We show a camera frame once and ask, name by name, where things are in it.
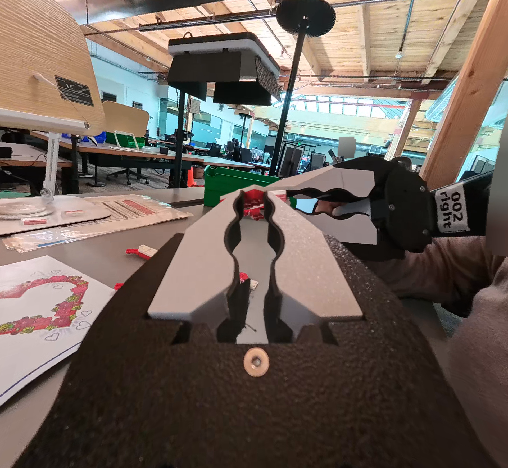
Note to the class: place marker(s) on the red white lego segment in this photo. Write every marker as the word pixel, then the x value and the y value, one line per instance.
pixel 254 198

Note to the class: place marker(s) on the clear plastic bag with label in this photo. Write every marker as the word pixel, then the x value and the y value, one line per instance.
pixel 131 214

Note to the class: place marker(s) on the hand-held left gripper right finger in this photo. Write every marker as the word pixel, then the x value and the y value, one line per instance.
pixel 313 277

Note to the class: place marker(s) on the black pole with round disc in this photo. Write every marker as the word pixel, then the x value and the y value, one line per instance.
pixel 305 15

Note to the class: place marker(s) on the black computer monitor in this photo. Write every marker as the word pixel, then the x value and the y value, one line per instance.
pixel 291 160

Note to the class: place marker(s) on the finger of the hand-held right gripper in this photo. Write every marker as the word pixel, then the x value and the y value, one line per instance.
pixel 341 178
pixel 353 230

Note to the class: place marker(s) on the person's right forearm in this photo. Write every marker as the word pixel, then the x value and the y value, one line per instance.
pixel 444 273

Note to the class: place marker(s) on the red white lego arc assembly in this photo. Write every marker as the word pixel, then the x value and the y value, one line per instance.
pixel 145 251

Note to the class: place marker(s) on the orange traffic cone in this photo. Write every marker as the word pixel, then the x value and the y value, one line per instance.
pixel 190 177

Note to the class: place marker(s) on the wooden support post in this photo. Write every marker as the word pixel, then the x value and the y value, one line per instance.
pixel 468 91

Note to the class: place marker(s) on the green plastic bin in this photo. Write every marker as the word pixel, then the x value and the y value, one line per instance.
pixel 230 182

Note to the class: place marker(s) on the wooden top white tilt stand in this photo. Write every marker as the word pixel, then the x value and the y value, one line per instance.
pixel 35 39
pixel 127 118

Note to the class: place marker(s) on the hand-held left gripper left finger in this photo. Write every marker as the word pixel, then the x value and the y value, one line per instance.
pixel 190 269

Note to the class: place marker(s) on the lego instruction booklet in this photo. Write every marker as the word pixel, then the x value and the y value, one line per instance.
pixel 43 317

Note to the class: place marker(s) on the person's brown clothing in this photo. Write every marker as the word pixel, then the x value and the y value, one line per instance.
pixel 484 357

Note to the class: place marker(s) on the small red white packet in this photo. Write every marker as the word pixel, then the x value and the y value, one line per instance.
pixel 33 221
pixel 73 212

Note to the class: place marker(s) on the long wooden office desk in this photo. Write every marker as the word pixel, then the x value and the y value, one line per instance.
pixel 158 154

